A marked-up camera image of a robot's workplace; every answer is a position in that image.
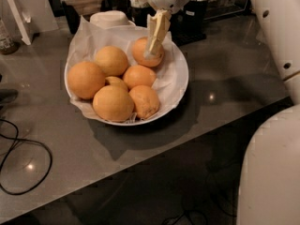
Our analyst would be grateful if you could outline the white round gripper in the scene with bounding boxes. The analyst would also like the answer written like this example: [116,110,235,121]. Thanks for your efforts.
[140,0,189,59]

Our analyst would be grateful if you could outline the orange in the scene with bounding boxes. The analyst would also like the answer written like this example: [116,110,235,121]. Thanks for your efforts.
[67,61,105,99]
[93,85,134,122]
[95,46,129,76]
[129,85,160,119]
[131,37,165,68]
[123,65,157,89]

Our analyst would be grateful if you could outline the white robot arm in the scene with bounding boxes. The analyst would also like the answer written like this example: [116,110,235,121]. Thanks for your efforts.
[111,0,299,225]

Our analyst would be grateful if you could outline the small white upturned bowl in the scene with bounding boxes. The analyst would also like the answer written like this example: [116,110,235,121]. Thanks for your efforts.
[90,10,135,29]

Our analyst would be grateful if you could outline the white paper bowl liner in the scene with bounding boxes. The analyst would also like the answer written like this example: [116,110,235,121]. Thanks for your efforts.
[66,16,186,122]

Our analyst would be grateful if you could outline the white round bowl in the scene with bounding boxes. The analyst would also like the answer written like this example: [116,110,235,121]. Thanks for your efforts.
[64,24,189,127]

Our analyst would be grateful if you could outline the orange at bowl front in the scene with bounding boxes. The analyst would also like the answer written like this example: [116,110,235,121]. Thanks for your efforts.
[93,85,134,122]

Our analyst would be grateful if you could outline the black cup with napkins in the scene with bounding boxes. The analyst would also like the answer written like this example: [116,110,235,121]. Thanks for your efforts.
[129,0,156,27]

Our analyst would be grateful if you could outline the black cup with stirrers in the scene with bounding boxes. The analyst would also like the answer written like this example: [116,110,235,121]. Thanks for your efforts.
[155,9,183,37]

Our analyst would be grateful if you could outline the black cup with packets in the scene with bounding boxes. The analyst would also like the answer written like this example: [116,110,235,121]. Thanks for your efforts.
[183,0,208,36]

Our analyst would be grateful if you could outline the brown napkin stack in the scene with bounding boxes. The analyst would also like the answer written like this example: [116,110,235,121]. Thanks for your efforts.
[62,0,103,15]

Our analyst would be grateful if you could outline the small orange partly hidden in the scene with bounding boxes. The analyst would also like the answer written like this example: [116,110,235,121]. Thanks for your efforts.
[105,76,128,91]

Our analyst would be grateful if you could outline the white card stand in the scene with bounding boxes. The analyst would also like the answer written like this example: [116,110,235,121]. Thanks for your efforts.
[7,0,35,45]

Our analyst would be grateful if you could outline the dark bottle at left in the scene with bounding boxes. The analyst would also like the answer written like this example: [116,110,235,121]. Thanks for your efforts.
[0,18,19,55]

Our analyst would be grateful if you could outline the black object at left edge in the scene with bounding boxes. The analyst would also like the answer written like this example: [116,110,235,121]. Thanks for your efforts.
[0,89,18,106]

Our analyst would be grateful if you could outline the black cable on table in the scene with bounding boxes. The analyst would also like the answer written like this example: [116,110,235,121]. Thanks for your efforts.
[0,118,53,196]

